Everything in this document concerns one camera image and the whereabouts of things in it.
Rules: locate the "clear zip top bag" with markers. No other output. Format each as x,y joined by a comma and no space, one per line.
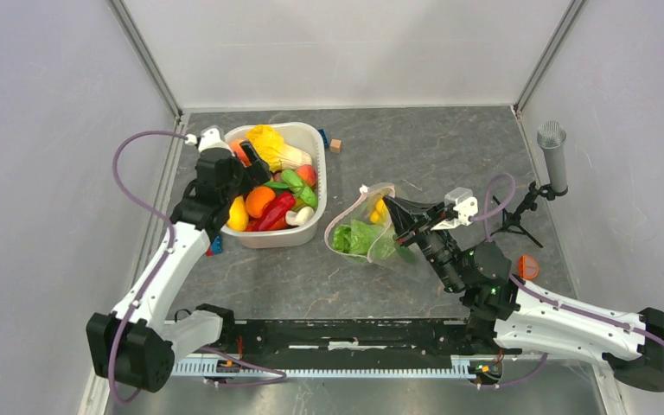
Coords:
420,271

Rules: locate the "small wooden cube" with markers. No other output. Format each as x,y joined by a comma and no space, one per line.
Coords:
335,146

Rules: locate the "orange round object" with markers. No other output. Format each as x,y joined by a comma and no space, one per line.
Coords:
528,267

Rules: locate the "blue red toy block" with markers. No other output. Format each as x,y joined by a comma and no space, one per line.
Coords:
216,246

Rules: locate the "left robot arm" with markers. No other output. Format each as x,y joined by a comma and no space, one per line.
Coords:
133,345

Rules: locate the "grey microphone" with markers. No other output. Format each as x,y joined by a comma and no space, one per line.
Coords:
551,137

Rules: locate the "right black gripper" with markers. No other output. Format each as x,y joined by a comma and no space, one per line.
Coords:
407,216

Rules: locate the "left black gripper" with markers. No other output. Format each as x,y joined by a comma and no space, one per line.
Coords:
253,175

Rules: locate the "light green bitter gourd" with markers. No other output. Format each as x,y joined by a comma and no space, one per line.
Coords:
304,195

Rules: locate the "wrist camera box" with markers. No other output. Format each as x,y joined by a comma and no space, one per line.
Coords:
211,138
459,206

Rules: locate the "orange bell pepper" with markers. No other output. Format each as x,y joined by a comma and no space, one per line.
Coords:
258,199

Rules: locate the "peach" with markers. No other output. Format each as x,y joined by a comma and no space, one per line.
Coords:
308,174
237,147

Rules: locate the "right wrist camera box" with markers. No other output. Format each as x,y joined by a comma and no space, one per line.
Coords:
459,206

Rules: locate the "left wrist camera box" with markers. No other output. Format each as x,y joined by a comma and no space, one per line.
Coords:
211,138

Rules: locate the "white plastic basket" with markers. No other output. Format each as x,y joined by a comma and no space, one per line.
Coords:
307,138

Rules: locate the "yellow crinkled lettuce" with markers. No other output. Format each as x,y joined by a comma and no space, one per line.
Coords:
273,149

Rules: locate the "black microphone tripod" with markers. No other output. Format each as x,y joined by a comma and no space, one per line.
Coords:
511,221

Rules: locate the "yellow lemon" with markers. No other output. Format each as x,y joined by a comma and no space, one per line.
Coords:
238,217

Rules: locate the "green napa cabbage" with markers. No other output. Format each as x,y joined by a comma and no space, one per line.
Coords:
372,243

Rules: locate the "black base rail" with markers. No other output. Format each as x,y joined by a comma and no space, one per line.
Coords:
370,343

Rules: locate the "red pepper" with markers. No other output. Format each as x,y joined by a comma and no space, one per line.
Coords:
273,217

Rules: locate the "upper peach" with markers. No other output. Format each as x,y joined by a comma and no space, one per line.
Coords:
237,147

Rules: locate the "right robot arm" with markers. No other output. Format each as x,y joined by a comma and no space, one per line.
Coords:
511,313

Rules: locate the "yellow banana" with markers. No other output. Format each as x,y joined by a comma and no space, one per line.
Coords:
379,212

